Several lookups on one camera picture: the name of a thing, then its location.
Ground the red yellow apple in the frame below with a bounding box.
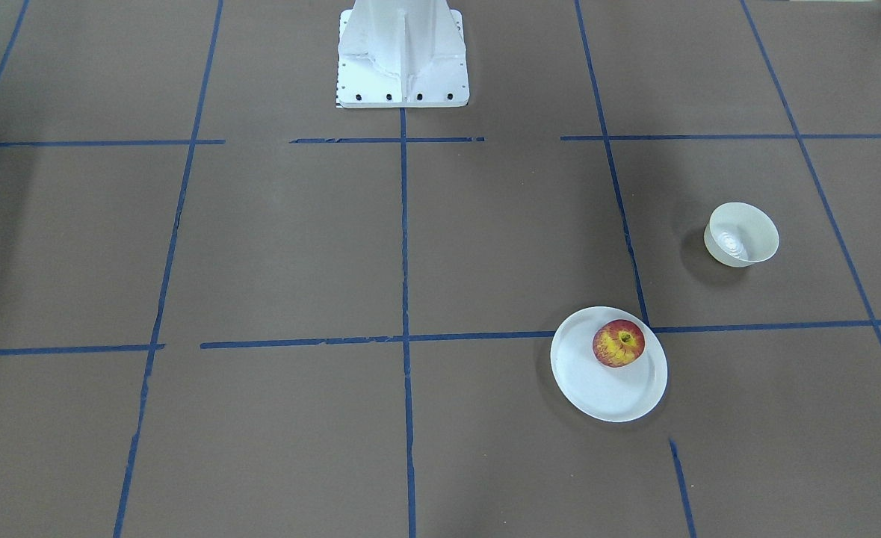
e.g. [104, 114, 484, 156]
[593, 319, 646, 368]

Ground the white round plate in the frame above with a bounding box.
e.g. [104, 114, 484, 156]
[550, 306, 668, 422]

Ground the white bowl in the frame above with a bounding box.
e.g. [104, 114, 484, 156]
[703, 202, 779, 268]

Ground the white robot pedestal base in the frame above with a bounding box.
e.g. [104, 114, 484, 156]
[336, 1, 471, 109]

